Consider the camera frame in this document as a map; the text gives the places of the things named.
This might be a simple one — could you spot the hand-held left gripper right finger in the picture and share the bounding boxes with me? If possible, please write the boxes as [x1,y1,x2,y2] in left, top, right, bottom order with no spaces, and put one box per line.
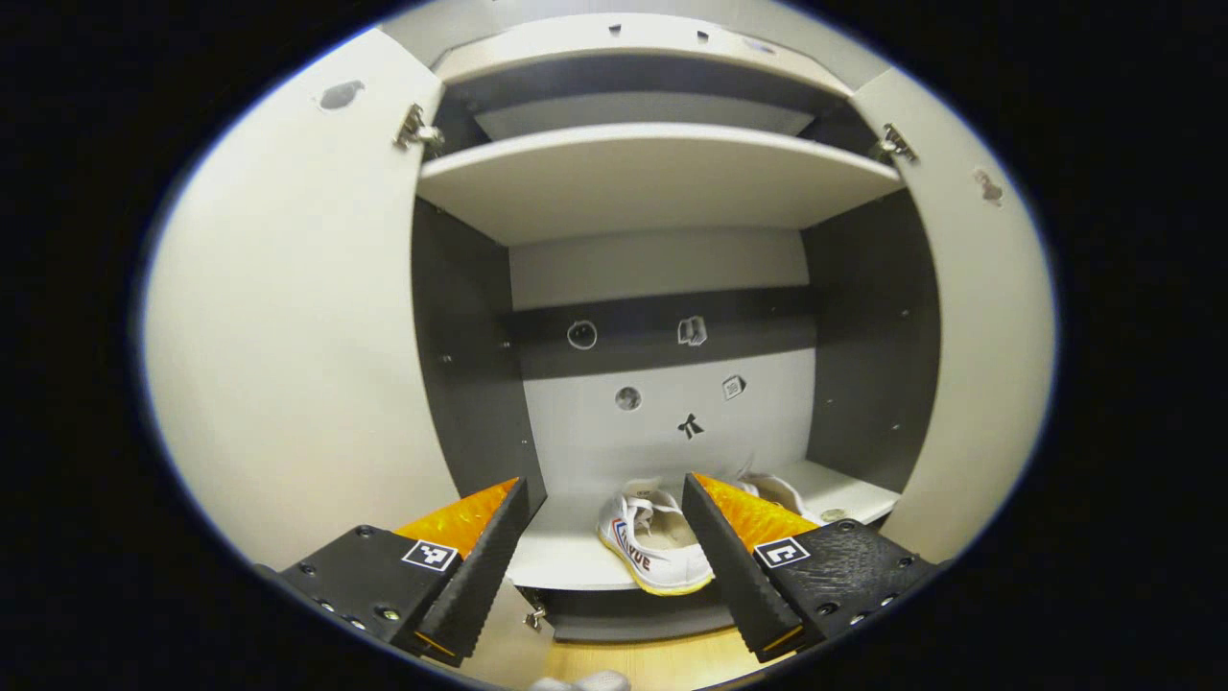
[680,470,941,665]

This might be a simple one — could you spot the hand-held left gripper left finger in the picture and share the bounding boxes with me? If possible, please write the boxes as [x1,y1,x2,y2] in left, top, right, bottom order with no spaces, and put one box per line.
[254,476,531,669]

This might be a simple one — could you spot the white shoe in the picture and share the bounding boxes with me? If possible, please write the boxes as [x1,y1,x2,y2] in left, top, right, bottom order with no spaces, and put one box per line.
[596,480,717,598]
[737,468,815,524]

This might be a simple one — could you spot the grey cabinet door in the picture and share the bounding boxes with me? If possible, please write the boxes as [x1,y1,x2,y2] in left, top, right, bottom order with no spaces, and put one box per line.
[849,67,1058,567]
[142,27,557,687]

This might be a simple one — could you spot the grey shoe cabinet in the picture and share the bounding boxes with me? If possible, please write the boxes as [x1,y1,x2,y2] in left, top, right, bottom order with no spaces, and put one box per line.
[142,0,1058,687]

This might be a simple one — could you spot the grey cabinet shelf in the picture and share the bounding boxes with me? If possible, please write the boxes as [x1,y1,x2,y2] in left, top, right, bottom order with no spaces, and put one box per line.
[506,459,903,592]
[416,122,906,248]

